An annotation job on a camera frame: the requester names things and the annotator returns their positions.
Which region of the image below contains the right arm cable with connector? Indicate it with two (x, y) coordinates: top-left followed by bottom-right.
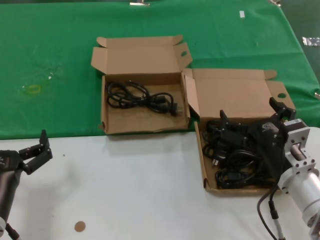
(256, 183), (287, 240)

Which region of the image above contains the crumpled silver foil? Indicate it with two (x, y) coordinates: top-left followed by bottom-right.
(302, 36), (320, 47)

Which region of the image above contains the round brown cardboard disc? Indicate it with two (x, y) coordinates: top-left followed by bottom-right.
(74, 220), (87, 233)

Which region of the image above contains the green table cloth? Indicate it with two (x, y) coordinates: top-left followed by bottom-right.
(0, 0), (320, 140)

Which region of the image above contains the yellow ring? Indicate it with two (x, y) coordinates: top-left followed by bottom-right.
(26, 84), (42, 95)

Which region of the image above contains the cardboard box with wide lid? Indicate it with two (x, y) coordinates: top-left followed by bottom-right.
(182, 67), (297, 197)

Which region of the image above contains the cardboard box with plain lid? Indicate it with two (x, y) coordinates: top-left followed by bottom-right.
(90, 34), (194, 135)

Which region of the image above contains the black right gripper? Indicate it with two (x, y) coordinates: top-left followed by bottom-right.
(219, 96), (297, 181)

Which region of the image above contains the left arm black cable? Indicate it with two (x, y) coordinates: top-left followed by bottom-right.
(4, 222), (22, 240)

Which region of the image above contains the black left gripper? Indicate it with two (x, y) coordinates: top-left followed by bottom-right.
(0, 129), (54, 219)

